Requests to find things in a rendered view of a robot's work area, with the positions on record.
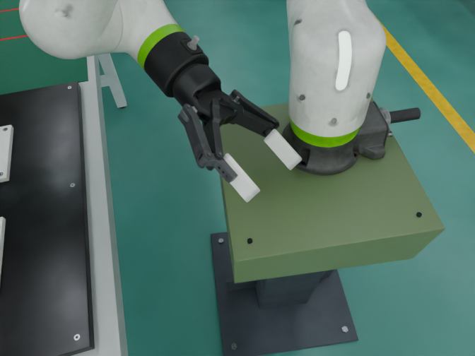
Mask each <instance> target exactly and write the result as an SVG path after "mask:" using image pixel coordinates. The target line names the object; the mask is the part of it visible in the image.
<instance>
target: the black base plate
mask: <svg viewBox="0 0 475 356"><path fill-rule="evenodd" d="M8 125H12V127H13V144H12V153H11V168H10V177H9V181H6V182H0V217H4V218H5V219H6V225H5V233H4V249H3V257H2V266H1V282H0V356H72V355H76V354H78V353H82V352H85V351H89V350H93V349H95V342H94V329H93V303H92V290H91V276H90V250H89V237H88V211H87V198H86V172H85V159H84V145H83V120H82V106H81V87H80V85H79V83H78V81H75V82H71V83H63V84H59V85H51V86H47V87H43V88H36V89H31V90H24V91H20V92H15V93H8V94H3V95H0V127H1V126H8Z"/></svg>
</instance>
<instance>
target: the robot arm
mask: <svg viewBox="0 0 475 356"><path fill-rule="evenodd" d="M286 7H287V18H288V37H289V47H290V57H291V72H290V85H289V98H288V115H289V117H290V122H289V123H288V125H287V126H286V127H285V129H284V130H283V133H282V135H281V134H280V133H279V132H278V131H277V128H278V127H279V121H278V120H277V119H275V118H274V117H272V116H271V115H270V114H268V113H267V112H265V111H264V110H262V109H261V108H259V107H258V106H256V105H255V104H254V103H252V102H250V101H249V100H248V99H246V98H245V97H244V96H243V95H242V94H241V93H240V92H239V91H238V90H236V89H234V90H233V91H232V93H231V94H229V95H227V94H225V93H224V92H223V91H222V90H221V80H220V78H219V77H218V76H217V75H216V74H215V73H214V72H213V71H212V69H211V68H210V67H209V58H208V57H207V56H206V55H205V53H203V50H202V49H201V47H200V46H199V45H198V44H197V43H198V41H199V37H197V36H196V35H195V36H194V37H193V39H191V38H190V36H189V35H188V34H187V33H186V32H185V31H184V30H183V29H182V28H181V27H180V26H179V24H178V23H177V22H176V20H175V19H174V18H173V17H172V15H171V13H170V12H169V10H168V8H167V6H166V5H165V2H164V1H163V0H20V3H19V15H20V21H21V24H22V26H23V29H24V31H25V32H26V34H27V36H28V37H29V38H30V39H31V41H32V42H33V43H34V44H35V45H36V46H37V47H39V48H40V49H41V50H42V51H44V52H46V53H47V54H49V55H52V56H53V57H57V58H60V59H80V58H83V57H89V56H93V55H98V54H107V53H127V54H129V55H130V56H131V57H132V58H133V59H134V60H135V61H136V62H137V63H138V64H139V65H140V66H141V68H142V69H143V70H144V71H145V72H146V73H147V74H148V75H149V77H150V78H151V79H152V80H153V82H154V83H155V84H156V85H157V86H158V87H159V88H160V89H161V90H162V92H163V93H164V94H165V95H166V96H167V97H174V98H175V99H176V101H178V102H179V103H180V104H181V106H182V109H181V111H180V113H179V114H178V116H177V117H178V119H179V120H180V121H181V123H182V124H183V126H184V127H185V130H186V132H187V136H188V139H189V142H190V145H191V147H192V151H193V154H194V157H195V160H196V162H197V165H198V167H200V168H205V167H206V168H207V170H210V171H211V170H213V169H214V168H215V169H216V170H217V171H218V173H219V174H220V175H221V176H222V178H224V180H226V181H227V183H230V184H231V185H232V186H233V187H234V188H235V190H236V191H237V192H238V193H239V195H241V197H242V198H243V199H244V200H245V201H246V202H249V201H250V200H251V199H252V198H253V197H254V196H255V195H256V194H257V193H258V192H260V189H259V188H258V187H257V185H256V184H255V183H254V182H253V181H252V180H251V179H250V178H249V177H248V176H247V174H246V173H245V172H244V171H243V169H242V168H241V167H240V166H239V165H238V164H237V163H236V161H234V159H233V158H232V157H231V156H230V154H229V153H227V154H225V155H224V156H223V146H222V140H221V131H220V127H221V126H222V125H223V124H229V123H230V124H238V125H240V126H242V127H244V128H246V129H249V130H250V131H253V132H255V133H257V134H259V135H261V136H263V137H265V139H264V142H265V143H266V144H267V145H268V146H269V147H270V149H272V150H273V151H274V153H275V154H276V155H277V156H278V157H279V158H280V160H281V161H282V162H283V163H284V164H285V165H286V167H287V168H288V169H290V170H292V169H293V168H294V167H296V168H298V169H299V170H302V171H304V172H307V173H310V174H316V175H332V174H338V173H341V172H343V171H346V170H347V169H349V168H350V167H352V166H353V165H354V164H355V163H356V161H357V160H358V158H359V156H360V154H361V155H364V156H366V157H368V158H371V159H378V158H383V156H384V154H385V153H386V150H385V143H386V140H387V137H392V132H391V131H390V132H388V131H389V126H390V124H392V123H397V122H402V121H411V120H415V119H420V117H421V111H420V109H419V108H418V107H416V108H411V109H403V110H398V111H393V112H389V111H388V109H386V108H384V107H381V108H378V106H377V104H376V103H375V101H373V102H371V101H370V100H371V97H372V94H373V90H374V87H375V83H376V80H377V76H378V73H379V70H380V66H381V63H382V58H383V55H384V52H385V47H386V35H385V32H384V29H383V27H382V25H381V24H380V22H379V20H377V19H376V17H375V16H374V14H373V13H372V12H371V11H370V9H369V8H368V6H367V4H366V1H365V0H286ZM234 110H236V112H235V111H234ZM200 120H201V121H202V125H201V122H200Z"/></svg>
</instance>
